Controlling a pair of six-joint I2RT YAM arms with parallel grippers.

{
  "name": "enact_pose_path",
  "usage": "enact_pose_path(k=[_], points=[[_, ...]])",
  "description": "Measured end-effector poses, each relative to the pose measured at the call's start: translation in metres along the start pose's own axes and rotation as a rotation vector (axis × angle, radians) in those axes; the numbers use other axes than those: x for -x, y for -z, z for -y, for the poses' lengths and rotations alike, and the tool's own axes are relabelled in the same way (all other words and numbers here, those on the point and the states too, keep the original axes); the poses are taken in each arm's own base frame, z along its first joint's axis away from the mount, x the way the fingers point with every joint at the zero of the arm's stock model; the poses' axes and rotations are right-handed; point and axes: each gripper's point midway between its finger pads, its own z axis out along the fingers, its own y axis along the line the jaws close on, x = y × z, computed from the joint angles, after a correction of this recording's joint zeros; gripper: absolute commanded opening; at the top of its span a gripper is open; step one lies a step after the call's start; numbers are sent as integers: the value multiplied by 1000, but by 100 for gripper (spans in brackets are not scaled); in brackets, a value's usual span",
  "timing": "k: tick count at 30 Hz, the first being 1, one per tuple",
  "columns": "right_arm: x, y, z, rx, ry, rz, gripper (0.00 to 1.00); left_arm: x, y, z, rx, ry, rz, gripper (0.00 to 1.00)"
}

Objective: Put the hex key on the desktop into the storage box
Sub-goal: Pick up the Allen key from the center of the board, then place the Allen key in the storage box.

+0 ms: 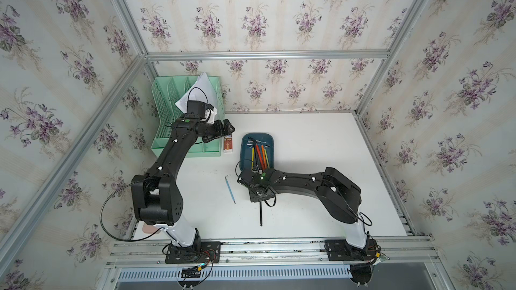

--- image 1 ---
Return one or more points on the red hex key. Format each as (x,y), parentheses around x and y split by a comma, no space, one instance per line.
(260,157)

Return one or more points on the long black hex key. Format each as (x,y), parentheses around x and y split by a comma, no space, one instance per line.
(252,142)

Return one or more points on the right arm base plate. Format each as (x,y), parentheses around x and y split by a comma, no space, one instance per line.
(341,250)

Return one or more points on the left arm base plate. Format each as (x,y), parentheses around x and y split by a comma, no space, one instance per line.
(205,252)

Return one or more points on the white paper sheets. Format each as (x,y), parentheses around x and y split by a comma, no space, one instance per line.
(203,89)

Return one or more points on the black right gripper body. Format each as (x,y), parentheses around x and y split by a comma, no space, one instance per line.
(252,198)

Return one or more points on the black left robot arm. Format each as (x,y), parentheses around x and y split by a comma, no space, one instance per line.
(156,198)

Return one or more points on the yellow hex key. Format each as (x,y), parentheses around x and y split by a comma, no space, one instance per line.
(253,163)

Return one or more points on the pink object beside table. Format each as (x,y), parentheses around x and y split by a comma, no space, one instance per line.
(148,230)

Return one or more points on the blue hex key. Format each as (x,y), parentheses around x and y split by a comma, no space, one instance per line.
(226,178)

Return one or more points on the orange hex key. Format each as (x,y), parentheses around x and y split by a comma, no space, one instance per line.
(261,155)

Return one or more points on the teal plastic storage box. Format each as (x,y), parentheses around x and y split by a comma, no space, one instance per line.
(245,153)

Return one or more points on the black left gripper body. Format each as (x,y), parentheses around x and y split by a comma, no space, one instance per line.
(213,131)

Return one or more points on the thin black hex key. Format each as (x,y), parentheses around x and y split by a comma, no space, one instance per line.
(260,214)

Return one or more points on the aluminium front rail frame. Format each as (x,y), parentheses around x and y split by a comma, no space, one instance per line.
(409,262)

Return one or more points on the white ventilation grille strip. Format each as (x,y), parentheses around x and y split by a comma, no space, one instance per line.
(239,273)

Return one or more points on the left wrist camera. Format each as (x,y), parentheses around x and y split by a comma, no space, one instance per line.
(204,112)

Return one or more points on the lime green hex key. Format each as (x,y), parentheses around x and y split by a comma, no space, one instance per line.
(267,154)

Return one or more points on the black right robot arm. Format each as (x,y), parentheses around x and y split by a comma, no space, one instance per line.
(339,195)

